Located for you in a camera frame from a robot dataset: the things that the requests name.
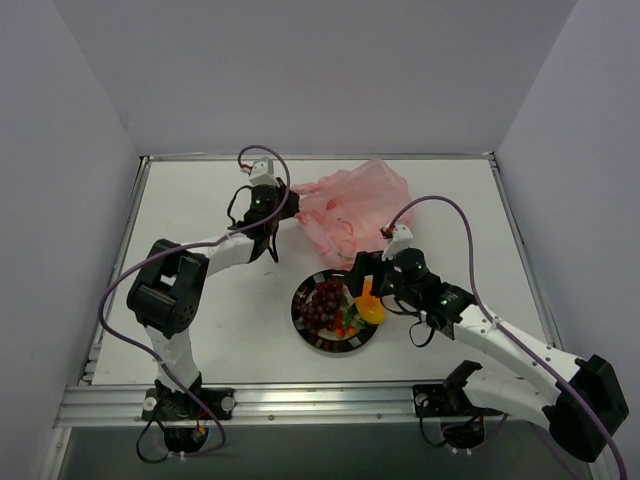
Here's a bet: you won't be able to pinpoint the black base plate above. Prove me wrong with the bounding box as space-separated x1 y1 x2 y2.
412 383 501 418
140 385 236 422

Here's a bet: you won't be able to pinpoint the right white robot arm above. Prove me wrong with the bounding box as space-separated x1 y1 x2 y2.
344 248 629 463

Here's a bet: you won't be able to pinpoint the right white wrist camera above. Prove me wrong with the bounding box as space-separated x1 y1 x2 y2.
382 224 413 261

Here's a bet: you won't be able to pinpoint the dark red grape bunch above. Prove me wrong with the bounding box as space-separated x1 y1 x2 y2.
301 277 344 332

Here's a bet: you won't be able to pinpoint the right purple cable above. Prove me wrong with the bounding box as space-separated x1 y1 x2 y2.
382 195 629 480

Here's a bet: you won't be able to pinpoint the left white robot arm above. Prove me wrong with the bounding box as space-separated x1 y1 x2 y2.
126 183 299 419

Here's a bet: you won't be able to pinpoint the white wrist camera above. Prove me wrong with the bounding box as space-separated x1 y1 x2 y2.
382 224 413 261
241 157 279 187

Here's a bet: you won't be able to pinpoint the black rimmed ceramic plate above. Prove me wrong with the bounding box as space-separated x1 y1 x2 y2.
290 269 379 355

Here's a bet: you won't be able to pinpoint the pink plastic bag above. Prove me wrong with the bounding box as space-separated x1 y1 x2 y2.
292 159 411 269

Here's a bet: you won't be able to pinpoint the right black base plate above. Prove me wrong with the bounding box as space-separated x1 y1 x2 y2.
412 383 501 418

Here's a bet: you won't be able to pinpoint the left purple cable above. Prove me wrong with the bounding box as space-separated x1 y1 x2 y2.
99 144 291 457

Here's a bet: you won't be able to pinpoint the purple cable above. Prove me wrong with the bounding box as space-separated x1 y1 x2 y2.
99 144 291 457
382 195 629 480

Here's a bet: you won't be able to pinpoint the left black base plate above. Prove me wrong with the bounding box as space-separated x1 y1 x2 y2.
140 385 236 422

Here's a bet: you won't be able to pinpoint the yellow orange fake fruit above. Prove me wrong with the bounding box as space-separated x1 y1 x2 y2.
354 279 385 325

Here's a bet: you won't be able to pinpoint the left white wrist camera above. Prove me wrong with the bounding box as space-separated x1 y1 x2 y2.
241 157 279 187

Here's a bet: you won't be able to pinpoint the aluminium front rail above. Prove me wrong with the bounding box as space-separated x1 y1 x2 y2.
54 374 550 428

